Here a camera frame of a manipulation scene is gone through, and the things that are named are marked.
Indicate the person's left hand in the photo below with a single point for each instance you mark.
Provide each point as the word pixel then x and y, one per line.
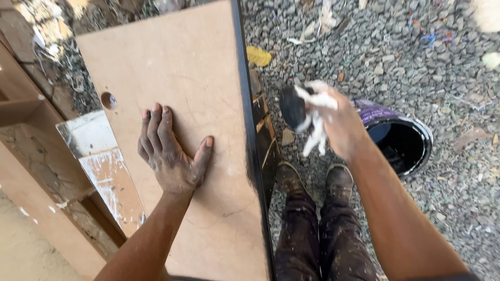
pixel 172 162

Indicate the person's shoe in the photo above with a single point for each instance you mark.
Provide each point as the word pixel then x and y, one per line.
pixel 288 177
pixel 339 178

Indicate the brown board with black edge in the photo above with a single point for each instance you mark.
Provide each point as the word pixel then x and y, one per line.
pixel 183 136

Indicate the brown wooden cabinet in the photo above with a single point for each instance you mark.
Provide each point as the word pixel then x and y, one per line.
pixel 43 168

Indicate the person's right hand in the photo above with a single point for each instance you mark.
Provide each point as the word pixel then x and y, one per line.
pixel 340 125

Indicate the yellow scrap piece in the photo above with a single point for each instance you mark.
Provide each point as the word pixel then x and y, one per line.
pixel 258 56

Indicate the white paint-stained rag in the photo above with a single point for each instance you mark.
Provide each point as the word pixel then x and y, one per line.
pixel 308 113

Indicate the person's dark trousers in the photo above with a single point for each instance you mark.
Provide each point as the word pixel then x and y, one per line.
pixel 320 242

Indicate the person's right shoe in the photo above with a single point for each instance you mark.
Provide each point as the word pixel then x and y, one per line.
pixel 339 178

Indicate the black painted wood pieces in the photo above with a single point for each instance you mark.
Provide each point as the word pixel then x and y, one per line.
pixel 265 136

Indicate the paint-smeared board offcut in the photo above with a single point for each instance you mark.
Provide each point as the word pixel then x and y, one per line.
pixel 103 164

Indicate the purple paint can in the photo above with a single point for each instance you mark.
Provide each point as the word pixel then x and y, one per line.
pixel 394 134

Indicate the person's left shoe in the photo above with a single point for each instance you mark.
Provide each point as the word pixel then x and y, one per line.
pixel 288 177

